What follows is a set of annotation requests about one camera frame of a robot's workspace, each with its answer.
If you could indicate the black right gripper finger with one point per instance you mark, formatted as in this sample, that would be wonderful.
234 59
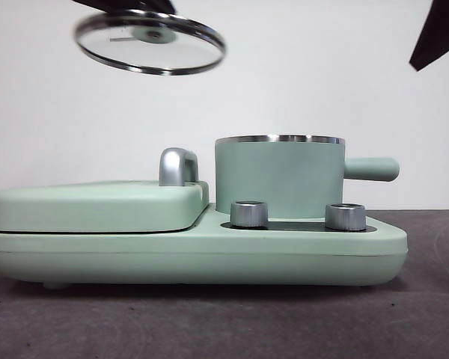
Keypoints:
441 33

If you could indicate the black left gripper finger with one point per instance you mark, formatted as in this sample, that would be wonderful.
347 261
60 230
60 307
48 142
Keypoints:
104 4
157 5

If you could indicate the mint green grill cover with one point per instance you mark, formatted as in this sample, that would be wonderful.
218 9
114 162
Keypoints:
97 209

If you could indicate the mint green breakfast machine base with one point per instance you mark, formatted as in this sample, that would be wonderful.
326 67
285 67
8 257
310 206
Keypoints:
209 258

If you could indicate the silver control knob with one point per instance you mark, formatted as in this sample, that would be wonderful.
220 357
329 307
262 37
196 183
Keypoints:
248 215
345 217

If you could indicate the mint green steamer pot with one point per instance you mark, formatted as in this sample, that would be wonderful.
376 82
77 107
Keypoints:
277 175

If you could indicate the glass lid with mint knob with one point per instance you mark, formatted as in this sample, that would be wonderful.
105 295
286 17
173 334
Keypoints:
153 35

